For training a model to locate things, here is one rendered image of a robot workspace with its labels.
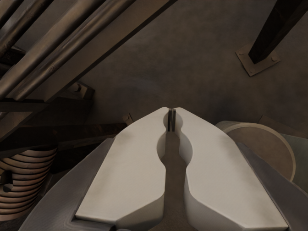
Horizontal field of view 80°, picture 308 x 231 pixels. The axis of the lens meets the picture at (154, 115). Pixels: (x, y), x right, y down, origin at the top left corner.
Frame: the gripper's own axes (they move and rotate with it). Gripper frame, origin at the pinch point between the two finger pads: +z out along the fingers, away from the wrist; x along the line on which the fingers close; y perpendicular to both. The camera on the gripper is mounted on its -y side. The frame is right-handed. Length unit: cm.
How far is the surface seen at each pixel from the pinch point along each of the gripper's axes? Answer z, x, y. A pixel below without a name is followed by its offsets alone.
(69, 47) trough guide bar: 6.0, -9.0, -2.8
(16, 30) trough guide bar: 9.7, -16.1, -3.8
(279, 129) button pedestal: 50, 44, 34
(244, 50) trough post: 69, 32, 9
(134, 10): 9.4, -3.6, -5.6
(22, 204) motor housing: 16, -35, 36
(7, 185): 13.2, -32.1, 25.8
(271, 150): 10.6, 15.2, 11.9
